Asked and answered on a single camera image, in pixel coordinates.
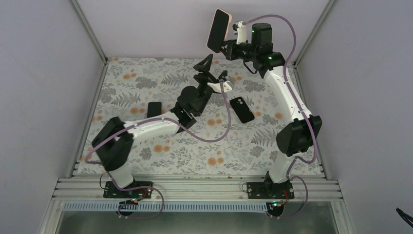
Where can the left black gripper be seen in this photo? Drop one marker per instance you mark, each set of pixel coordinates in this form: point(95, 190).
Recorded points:
point(208, 77)

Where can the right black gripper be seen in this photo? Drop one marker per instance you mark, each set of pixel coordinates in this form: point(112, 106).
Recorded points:
point(229, 53)

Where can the black phone case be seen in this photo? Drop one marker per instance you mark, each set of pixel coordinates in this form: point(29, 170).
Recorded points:
point(242, 110)

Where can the magenta phone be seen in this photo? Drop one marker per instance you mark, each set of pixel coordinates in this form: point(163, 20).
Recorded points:
point(154, 109)

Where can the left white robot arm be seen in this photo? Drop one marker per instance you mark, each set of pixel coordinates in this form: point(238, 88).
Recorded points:
point(114, 141)

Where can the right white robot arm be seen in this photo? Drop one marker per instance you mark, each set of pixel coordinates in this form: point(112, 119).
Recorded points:
point(297, 140)

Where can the floral patterned table mat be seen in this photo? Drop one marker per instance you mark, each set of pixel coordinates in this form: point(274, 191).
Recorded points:
point(218, 140)

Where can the black object at edge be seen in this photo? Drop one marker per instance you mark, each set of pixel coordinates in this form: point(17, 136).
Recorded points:
point(407, 218)

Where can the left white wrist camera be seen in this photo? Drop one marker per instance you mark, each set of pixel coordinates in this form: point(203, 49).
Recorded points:
point(221, 86)

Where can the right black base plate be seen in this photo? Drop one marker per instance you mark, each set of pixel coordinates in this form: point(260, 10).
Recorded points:
point(262, 190)

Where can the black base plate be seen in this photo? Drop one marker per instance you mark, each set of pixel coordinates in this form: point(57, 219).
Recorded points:
point(262, 190)
point(110, 190)

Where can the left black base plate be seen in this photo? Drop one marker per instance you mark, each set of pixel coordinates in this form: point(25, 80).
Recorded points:
point(110, 190)

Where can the aluminium rail frame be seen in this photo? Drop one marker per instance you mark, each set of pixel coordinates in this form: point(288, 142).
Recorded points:
point(205, 186)

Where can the grey slotted cable duct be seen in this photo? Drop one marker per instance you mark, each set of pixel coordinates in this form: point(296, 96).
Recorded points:
point(168, 206)

